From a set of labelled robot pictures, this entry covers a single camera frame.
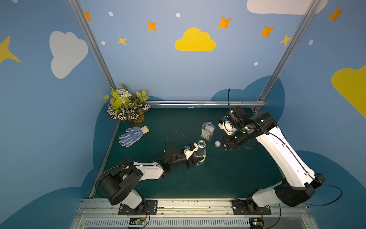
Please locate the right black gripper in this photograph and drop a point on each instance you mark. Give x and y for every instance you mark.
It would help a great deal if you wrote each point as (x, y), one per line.
(228, 142)

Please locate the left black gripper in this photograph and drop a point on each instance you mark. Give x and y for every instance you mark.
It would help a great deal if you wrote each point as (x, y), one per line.
(190, 161)

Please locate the round clear bottle green label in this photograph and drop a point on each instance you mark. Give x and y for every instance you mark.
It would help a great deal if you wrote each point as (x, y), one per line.
(201, 152)

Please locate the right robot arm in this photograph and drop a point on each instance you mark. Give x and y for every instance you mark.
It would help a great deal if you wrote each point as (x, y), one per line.
(299, 180)

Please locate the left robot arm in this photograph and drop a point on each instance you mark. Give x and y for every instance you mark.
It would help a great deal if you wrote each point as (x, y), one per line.
(119, 182)

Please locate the white cap near square bottle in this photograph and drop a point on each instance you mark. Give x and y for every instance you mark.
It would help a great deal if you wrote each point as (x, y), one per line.
(217, 144)

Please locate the square clear bottle white label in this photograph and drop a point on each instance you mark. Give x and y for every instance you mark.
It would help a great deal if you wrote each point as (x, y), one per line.
(207, 131)

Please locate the blue dotted work glove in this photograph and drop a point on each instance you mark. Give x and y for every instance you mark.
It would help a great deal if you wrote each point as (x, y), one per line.
(132, 135)

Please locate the left circuit board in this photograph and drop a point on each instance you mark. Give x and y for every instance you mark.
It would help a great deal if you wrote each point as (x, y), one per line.
(136, 222)

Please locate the circuit board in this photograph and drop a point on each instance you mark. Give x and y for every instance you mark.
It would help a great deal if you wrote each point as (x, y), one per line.
(256, 223)
(136, 222)

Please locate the right circuit board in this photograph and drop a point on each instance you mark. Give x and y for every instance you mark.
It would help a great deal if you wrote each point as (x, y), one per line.
(256, 223)

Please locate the artificial potted plant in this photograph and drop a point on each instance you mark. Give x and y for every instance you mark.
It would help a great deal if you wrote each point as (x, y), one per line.
(126, 106)

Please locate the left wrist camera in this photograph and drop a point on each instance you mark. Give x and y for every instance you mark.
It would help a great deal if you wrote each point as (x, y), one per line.
(189, 150)

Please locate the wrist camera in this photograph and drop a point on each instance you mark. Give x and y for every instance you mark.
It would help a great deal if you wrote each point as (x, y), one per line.
(189, 150)
(225, 125)

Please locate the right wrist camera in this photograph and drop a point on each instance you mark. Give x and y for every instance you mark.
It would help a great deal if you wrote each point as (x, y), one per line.
(225, 125)

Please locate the aluminium back rail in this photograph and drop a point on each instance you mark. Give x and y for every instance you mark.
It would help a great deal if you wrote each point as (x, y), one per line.
(206, 103)

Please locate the aluminium rail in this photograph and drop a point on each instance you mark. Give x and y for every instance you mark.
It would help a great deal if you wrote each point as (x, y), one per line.
(206, 103)
(190, 213)

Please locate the aluminium front rail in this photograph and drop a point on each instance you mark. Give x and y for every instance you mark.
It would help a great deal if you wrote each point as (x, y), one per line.
(190, 213)

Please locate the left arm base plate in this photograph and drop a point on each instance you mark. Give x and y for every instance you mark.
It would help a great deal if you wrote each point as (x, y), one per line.
(146, 206)

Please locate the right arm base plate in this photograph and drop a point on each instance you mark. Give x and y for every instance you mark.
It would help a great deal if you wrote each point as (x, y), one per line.
(248, 207)

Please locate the right aluminium corner post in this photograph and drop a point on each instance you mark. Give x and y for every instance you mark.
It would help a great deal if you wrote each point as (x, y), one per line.
(298, 34)

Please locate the aluminium corner post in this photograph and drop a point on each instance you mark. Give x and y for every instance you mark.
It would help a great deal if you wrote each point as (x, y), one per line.
(298, 34)
(83, 22)

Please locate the left aluminium corner post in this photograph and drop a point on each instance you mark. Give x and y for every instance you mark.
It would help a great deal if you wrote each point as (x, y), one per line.
(83, 22)

